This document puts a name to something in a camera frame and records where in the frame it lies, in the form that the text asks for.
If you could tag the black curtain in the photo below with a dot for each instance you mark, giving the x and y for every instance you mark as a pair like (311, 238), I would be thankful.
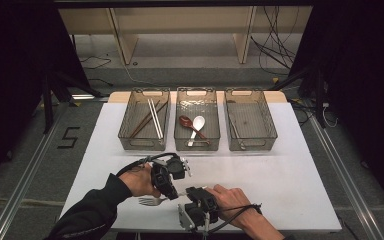
(10, 83)
(363, 83)

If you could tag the metal floor rail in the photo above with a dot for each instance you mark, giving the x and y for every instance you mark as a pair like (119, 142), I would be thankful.
(20, 190)
(346, 173)

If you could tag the white ceramic spoon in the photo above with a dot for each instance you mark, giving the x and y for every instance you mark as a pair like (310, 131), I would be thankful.
(198, 122)

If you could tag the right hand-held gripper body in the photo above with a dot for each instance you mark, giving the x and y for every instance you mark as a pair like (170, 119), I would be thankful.
(200, 215)

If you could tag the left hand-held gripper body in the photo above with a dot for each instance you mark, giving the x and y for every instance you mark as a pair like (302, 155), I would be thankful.
(173, 168)

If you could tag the person's left hand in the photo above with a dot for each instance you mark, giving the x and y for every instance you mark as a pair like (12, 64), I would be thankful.
(140, 181)

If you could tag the beige wooden desk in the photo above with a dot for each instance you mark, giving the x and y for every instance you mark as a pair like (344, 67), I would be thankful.
(180, 20)

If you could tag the white table cover sheet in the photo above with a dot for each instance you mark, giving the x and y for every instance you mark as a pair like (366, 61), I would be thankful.
(273, 186)

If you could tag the smoky clear plastic bin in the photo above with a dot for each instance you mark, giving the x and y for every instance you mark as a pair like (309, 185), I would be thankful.
(196, 103)
(256, 123)
(136, 113)

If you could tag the metal fork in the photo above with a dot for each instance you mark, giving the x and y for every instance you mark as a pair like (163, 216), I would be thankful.
(150, 201)

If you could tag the white chopstick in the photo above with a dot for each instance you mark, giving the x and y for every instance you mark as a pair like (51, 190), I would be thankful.
(157, 118)
(153, 118)

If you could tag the person's right hand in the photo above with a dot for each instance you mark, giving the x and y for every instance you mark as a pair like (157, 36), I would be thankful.
(236, 205)

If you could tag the black metal stand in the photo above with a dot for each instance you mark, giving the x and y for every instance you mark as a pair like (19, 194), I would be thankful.
(48, 106)
(318, 96)

